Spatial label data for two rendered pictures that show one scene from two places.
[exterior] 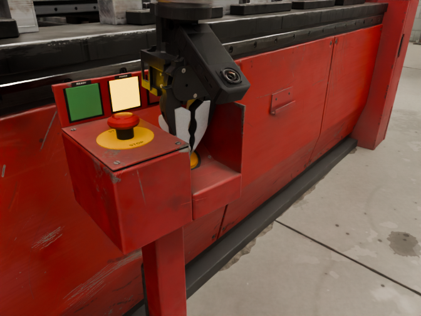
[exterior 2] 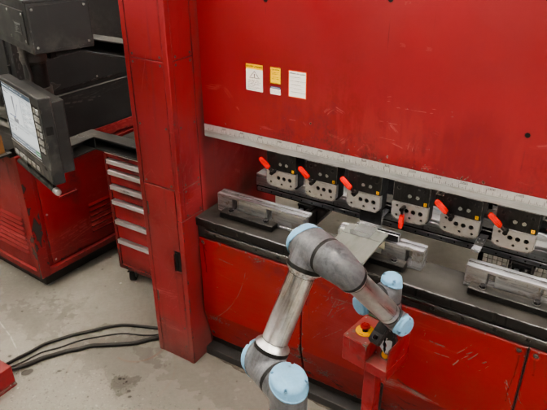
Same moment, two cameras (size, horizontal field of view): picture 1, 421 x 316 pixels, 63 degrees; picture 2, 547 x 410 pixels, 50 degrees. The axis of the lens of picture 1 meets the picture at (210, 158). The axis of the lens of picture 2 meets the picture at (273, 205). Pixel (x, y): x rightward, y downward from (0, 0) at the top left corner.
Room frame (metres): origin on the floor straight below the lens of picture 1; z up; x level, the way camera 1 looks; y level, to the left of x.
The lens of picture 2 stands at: (-0.19, -1.60, 2.26)
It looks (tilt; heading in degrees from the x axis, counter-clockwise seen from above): 28 degrees down; 82
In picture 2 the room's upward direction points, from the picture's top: straight up
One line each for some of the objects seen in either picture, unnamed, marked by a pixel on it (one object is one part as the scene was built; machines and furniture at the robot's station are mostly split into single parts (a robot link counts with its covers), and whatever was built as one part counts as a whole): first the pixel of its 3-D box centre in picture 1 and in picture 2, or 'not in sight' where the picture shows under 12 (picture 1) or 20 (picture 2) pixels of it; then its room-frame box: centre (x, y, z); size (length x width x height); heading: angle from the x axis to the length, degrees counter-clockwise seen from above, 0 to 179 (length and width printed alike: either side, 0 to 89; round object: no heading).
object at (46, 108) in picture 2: not in sight; (38, 125); (-0.83, 0.84, 1.42); 0.45 x 0.12 x 0.36; 122
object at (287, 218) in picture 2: not in sight; (263, 211); (0.11, 0.87, 0.92); 0.50 x 0.06 x 0.10; 140
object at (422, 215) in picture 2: not in sight; (413, 199); (0.66, 0.40, 1.18); 0.15 x 0.09 x 0.17; 140
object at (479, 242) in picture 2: not in sight; (483, 235); (0.97, 0.36, 1.01); 0.26 x 0.12 x 0.05; 50
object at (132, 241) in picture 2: not in sight; (168, 210); (-0.39, 1.75, 0.50); 0.50 x 0.50 x 1.00; 50
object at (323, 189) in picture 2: not in sight; (325, 177); (0.36, 0.66, 1.18); 0.15 x 0.09 x 0.17; 140
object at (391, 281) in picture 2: not in sight; (390, 288); (0.46, 0.03, 1.03); 0.09 x 0.08 x 0.11; 25
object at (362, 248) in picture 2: not in sight; (356, 242); (0.44, 0.40, 1.00); 0.26 x 0.18 x 0.01; 50
